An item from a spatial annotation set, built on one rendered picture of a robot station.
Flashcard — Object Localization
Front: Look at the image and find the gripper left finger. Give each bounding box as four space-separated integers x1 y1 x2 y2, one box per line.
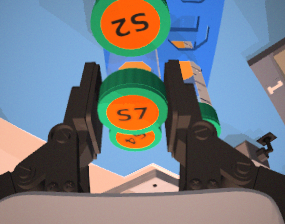
0 62 103 200

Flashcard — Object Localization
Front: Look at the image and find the blue flat mat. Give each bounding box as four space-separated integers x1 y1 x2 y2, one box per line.
0 0 285 177

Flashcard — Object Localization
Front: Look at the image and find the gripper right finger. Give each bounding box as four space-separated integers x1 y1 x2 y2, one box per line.
163 60 285 223

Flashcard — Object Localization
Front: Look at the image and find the blue tube rack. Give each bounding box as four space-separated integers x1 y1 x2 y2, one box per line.
157 0 225 87

